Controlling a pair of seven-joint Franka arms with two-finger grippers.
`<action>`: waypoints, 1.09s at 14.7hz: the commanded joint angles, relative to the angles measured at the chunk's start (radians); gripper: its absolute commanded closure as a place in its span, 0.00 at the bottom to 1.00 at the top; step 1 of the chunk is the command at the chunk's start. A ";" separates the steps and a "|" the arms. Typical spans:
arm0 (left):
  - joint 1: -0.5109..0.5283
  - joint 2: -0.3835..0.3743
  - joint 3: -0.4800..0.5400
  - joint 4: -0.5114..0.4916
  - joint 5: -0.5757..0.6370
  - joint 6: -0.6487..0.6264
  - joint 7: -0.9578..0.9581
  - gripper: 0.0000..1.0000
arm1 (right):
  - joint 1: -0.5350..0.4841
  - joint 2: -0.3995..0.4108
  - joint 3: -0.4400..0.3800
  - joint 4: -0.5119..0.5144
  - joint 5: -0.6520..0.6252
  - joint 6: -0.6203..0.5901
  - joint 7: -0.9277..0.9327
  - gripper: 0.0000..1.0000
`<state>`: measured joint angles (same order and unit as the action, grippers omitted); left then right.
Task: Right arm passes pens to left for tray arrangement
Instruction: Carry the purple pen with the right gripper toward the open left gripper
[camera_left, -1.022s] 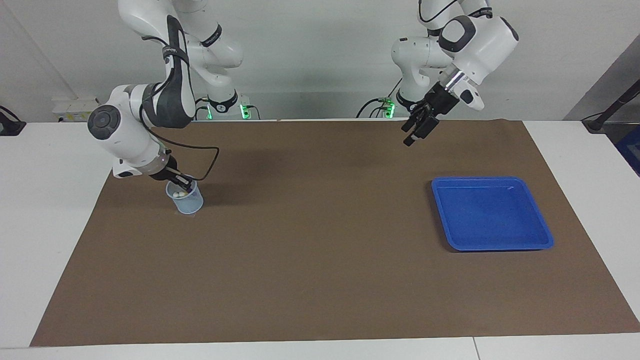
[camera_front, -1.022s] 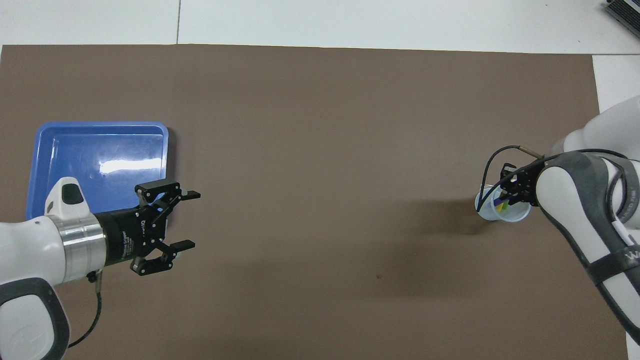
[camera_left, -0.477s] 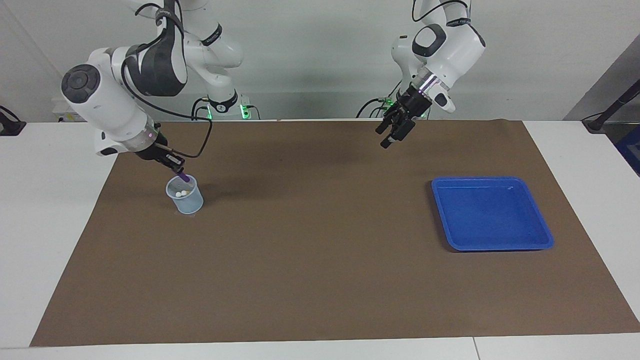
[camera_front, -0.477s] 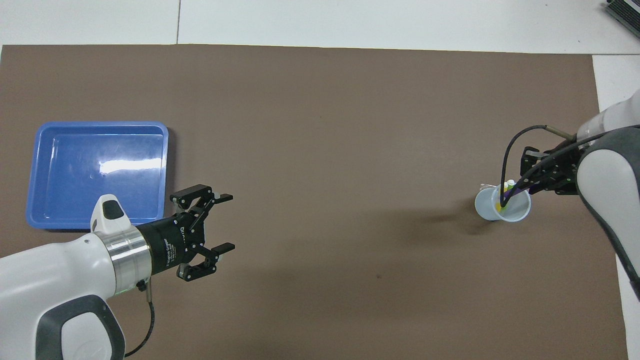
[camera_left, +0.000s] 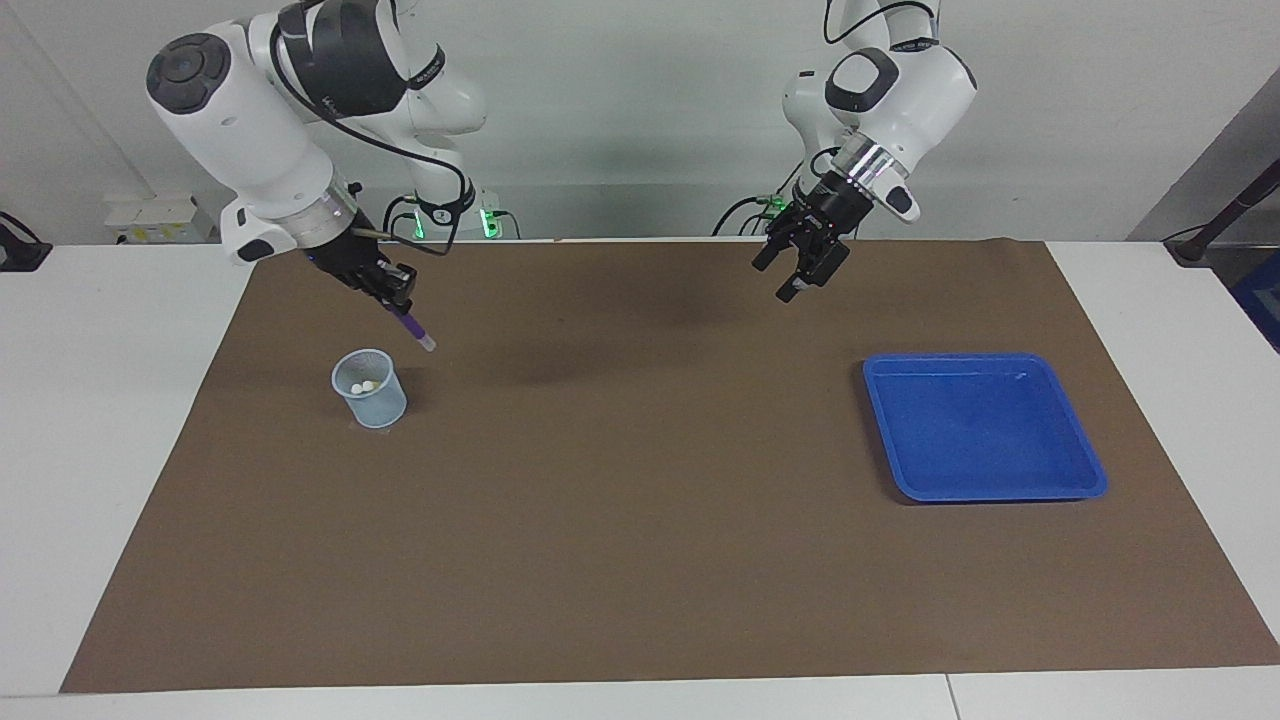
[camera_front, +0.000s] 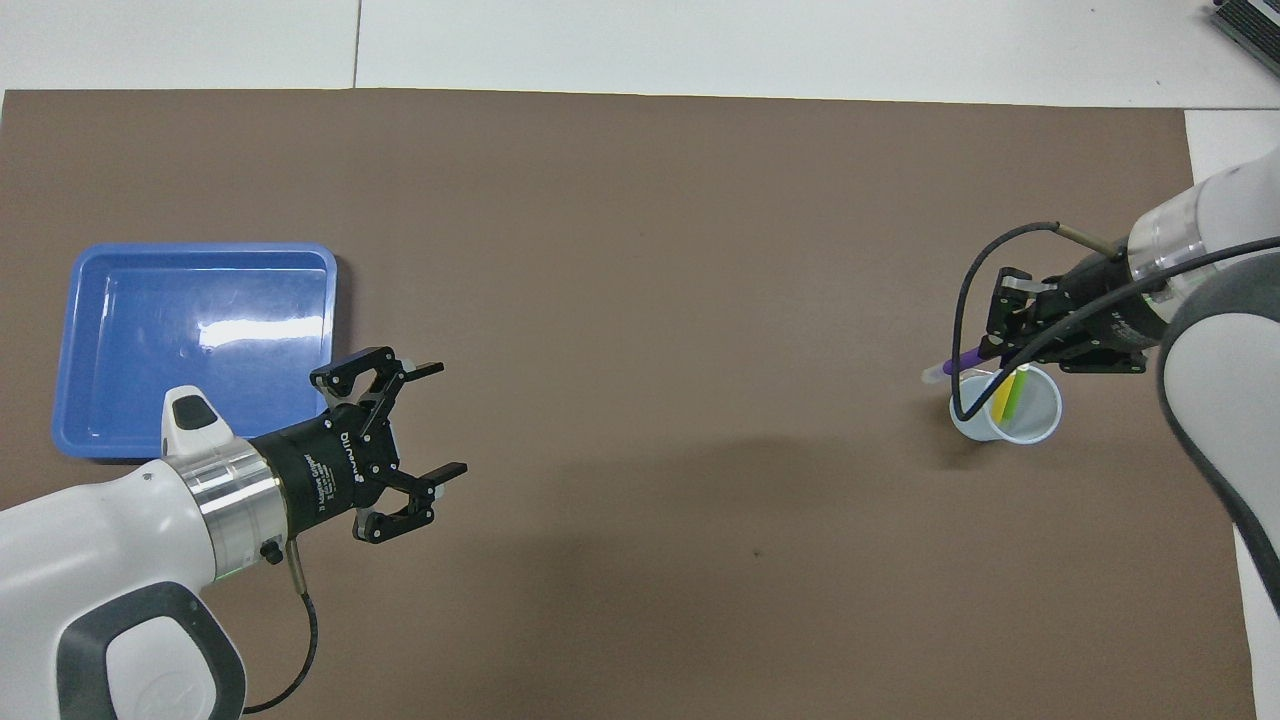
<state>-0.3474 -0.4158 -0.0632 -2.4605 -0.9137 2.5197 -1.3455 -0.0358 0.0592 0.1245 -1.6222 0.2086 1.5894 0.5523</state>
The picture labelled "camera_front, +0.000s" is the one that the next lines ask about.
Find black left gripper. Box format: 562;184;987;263
246;347;468;546

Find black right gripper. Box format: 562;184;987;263
985;255;1166;376

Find purple marker pen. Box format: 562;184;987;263
921;345;991;384

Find blue plastic tray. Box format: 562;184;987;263
50;242;339;463

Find translucent plastic cup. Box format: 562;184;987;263
948;363;1063;446

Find brown table mat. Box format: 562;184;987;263
0;88;1259;720

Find striped grey device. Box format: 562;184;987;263
1208;0;1280;79

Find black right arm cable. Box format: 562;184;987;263
952;222;1280;421

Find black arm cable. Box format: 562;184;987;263
243;540;321;715
952;222;1280;421

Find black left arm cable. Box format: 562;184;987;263
243;540;321;715

